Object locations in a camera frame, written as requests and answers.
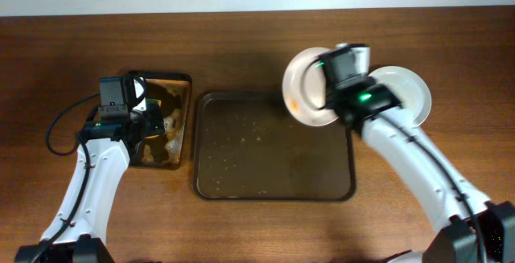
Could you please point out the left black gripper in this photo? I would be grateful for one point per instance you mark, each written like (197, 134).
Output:
(154, 117)

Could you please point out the white plate ketchup streaks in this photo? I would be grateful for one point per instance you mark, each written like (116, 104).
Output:
(303, 89)

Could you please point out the white plate orange smears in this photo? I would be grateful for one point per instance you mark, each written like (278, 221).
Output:
(409, 88)

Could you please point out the green yellow sponge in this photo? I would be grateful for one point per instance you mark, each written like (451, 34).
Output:
(153, 119)

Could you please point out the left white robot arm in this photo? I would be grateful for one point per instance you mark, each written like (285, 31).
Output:
(104, 148)

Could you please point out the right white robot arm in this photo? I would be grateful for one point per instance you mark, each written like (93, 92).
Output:
(469, 227)

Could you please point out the small black soapy tray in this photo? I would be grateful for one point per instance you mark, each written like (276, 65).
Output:
(173, 91)

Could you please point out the large brown serving tray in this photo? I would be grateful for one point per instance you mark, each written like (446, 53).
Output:
(248, 147)

